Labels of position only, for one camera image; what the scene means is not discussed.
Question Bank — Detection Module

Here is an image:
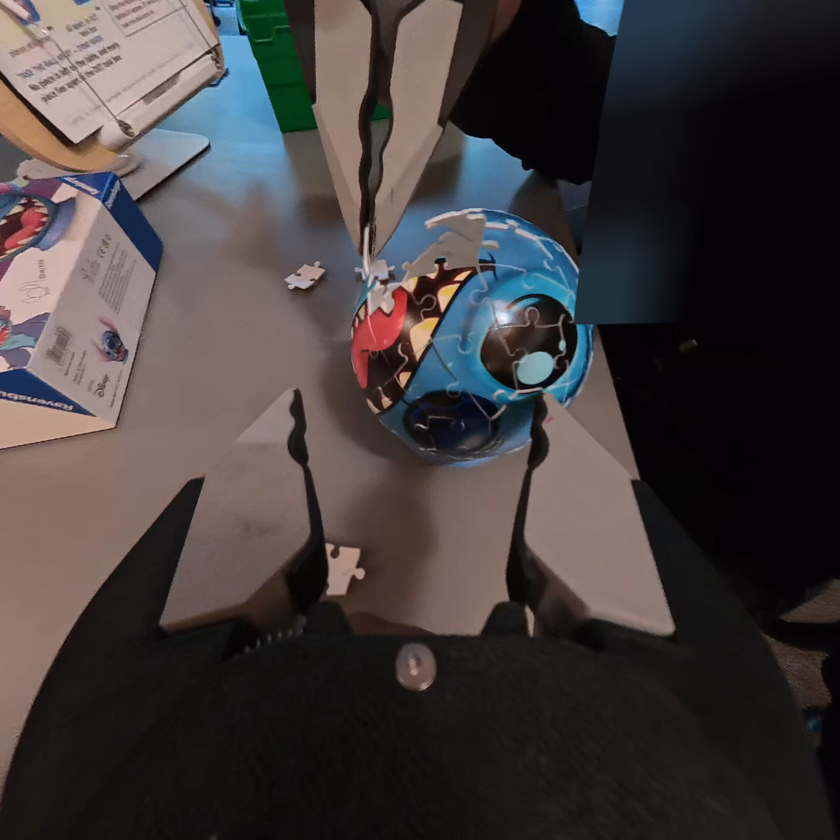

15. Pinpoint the cartoon print puzzle box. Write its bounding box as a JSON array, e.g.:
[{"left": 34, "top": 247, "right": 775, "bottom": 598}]
[{"left": 0, "top": 172, "right": 165, "bottom": 450}]

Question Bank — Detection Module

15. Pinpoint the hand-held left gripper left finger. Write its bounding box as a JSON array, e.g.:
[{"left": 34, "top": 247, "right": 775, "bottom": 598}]
[{"left": 159, "top": 387, "right": 329, "bottom": 631}]

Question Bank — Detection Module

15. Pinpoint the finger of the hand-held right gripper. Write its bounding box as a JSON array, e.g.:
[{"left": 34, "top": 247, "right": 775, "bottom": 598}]
[
  {"left": 315, "top": 0, "right": 380, "bottom": 258},
  {"left": 369, "top": 0, "right": 472, "bottom": 258}
]

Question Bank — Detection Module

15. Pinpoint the blue puzzle ball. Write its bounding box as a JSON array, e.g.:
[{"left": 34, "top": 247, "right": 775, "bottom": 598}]
[{"left": 350, "top": 209, "right": 595, "bottom": 467}]

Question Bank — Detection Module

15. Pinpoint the printed instruction sheet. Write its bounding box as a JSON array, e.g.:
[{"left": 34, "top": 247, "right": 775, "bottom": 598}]
[{"left": 0, "top": 0, "right": 223, "bottom": 147}]

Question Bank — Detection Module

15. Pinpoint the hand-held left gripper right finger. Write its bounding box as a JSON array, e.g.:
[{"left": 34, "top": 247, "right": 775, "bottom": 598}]
[{"left": 507, "top": 392, "right": 677, "bottom": 637}]

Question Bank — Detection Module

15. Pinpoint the green plastic bin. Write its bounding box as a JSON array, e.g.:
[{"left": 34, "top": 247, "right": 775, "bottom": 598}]
[{"left": 236, "top": 0, "right": 395, "bottom": 135}]

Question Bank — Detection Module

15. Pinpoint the wooden document stand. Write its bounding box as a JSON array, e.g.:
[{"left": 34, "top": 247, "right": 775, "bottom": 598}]
[{"left": 0, "top": 0, "right": 227, "bottom": 201}]

